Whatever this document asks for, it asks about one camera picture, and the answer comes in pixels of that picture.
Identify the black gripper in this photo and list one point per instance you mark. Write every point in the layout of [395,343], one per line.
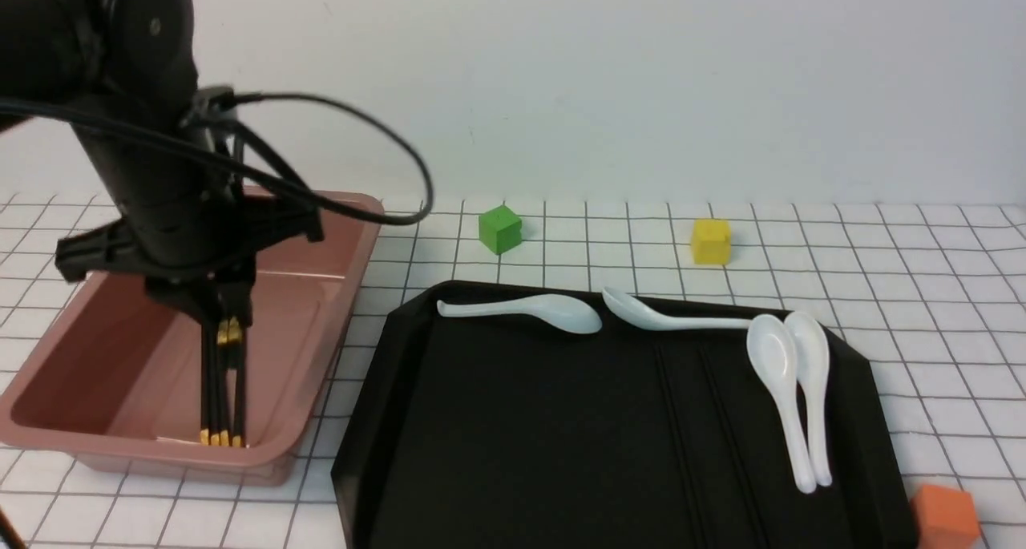
[201,258]

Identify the black chopstick yellow tip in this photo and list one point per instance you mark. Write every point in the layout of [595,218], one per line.
[219,391]
[236,335]

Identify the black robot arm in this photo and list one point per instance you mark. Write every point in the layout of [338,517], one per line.
[123,75]

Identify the black chopstick in bin left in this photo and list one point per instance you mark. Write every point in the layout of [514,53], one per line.
[204,435]

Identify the black chopstick in bin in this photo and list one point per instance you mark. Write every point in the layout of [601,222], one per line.
[204,435]
[217,438]
[240,397]

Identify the black chopstick in bin right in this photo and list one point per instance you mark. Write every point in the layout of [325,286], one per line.
[240,397]

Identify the black chopstick in bin middle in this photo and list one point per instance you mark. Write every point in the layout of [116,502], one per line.
[217,438]

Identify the pink plastic bin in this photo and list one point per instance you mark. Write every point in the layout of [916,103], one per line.
[115,381]

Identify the black plastic tray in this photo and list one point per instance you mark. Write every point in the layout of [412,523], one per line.
[502,432]

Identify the green cube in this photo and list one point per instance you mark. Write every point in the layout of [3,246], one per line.
[500,229]

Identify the white spoon left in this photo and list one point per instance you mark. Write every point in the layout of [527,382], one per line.
[562,312]

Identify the white spoon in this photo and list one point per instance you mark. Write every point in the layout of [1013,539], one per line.
[638,314]
[562,312]
[813,372]
[773,357]

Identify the white spoon top middle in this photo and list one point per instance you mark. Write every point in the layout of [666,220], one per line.
[638,314]

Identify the black chopstick on tray middle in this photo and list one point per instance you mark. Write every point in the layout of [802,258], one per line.
[690,486]

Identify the black chopstick on tray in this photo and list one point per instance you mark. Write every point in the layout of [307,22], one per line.
[739,468]
[690,486]

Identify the yellow cube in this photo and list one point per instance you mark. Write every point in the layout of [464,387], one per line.
[711,241]

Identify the white spoon right inner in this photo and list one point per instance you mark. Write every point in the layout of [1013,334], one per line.
[773,357]

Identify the white spoon right outer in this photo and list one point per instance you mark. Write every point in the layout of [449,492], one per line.
[813,372]

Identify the black chopstick on tray right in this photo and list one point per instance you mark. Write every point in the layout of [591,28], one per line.
[739,468]

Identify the orange cube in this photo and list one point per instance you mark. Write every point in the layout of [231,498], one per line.
[947,517]

